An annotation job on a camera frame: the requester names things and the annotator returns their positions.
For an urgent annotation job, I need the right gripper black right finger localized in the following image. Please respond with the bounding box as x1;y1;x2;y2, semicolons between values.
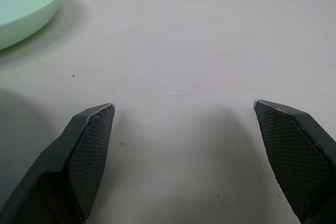
253;99;336;224

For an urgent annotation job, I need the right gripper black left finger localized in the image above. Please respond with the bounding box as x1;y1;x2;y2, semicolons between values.
0;103;116;224

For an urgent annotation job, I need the round pale plastic plate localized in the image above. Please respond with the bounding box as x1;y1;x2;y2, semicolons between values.
0;0;62;51

